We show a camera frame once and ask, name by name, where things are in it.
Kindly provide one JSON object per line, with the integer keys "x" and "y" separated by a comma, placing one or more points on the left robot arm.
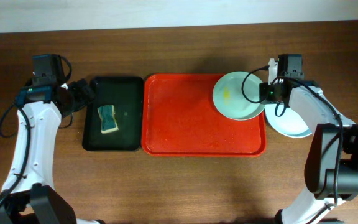
{"x": 28, "y": 194}

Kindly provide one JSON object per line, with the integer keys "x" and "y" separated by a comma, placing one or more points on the black plastic tray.
{"x": 127, "y": 96}

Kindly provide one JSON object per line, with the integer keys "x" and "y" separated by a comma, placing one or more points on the white plate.
{"x": 297, "y": 135}

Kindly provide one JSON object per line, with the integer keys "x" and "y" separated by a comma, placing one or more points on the red plastic tray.
{"x": 180, "y": 119}

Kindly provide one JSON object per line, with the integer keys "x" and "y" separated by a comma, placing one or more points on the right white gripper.
{"x": 270, "y": 97}

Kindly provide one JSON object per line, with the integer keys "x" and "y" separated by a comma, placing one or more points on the light blue plate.
{"x": 289, "y": 122}

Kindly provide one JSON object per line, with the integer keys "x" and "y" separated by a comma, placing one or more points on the green and yellow sponge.
{"x": 108, "y": 120}

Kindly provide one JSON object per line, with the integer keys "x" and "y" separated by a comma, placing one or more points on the mint green plate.
{"x": 235, "y": 100}

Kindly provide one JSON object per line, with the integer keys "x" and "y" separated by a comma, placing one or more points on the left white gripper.
{"x": 81, "y": 91}

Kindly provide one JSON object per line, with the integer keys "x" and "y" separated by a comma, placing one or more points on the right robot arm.
{"x": 331, "y": 168}

